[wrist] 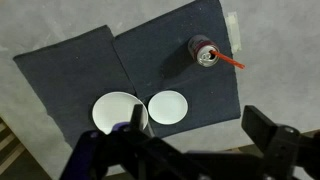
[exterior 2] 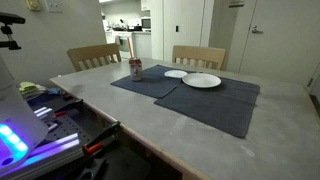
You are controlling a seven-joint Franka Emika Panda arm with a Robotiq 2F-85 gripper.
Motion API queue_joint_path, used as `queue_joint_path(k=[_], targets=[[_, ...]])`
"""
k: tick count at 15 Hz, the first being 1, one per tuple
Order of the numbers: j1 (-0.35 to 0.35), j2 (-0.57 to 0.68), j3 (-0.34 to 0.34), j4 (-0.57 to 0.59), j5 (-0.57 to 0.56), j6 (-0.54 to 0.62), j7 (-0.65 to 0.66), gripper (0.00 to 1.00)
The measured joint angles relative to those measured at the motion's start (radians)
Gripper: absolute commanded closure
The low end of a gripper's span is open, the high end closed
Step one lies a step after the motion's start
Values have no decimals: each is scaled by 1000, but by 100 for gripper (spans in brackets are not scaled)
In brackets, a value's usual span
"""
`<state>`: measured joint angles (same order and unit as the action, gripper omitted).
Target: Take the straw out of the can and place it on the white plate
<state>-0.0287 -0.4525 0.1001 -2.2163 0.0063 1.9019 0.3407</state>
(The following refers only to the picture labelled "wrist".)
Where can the pink soda can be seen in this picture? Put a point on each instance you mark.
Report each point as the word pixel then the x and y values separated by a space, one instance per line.
pixel 200 47

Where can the small white plate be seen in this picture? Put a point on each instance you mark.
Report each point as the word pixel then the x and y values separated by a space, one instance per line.
pixel 168 107

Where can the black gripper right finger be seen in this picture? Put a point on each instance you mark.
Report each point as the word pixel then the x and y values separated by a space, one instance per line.
pixel 258 127

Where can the dark blue cloth mat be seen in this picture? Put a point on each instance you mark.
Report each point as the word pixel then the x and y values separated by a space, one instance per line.
pixel 70 76
pixel 156 58

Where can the wooden chair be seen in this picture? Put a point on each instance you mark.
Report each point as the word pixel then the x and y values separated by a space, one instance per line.
pixel 10 147

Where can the beige tape strip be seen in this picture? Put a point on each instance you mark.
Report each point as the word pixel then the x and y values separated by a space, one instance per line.
pixel 233 30

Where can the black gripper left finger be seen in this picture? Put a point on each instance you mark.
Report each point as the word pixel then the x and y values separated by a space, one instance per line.
pixel 136 121

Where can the large white plate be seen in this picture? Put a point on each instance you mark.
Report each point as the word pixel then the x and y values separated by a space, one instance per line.
pixel 116 107

